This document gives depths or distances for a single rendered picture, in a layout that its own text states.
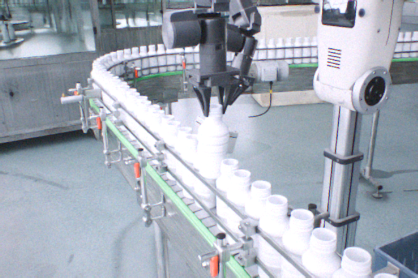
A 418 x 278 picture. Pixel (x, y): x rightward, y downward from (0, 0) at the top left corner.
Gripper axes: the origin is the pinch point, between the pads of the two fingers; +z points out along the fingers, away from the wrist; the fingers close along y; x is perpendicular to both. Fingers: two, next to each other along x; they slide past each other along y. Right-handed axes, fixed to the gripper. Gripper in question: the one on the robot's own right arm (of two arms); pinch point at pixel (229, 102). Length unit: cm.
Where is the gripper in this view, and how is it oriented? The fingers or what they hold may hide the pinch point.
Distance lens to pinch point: 122.1
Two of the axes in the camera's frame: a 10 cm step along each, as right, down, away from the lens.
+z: -2.8, 9.4, 2.0
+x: 8.4, 1.5, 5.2
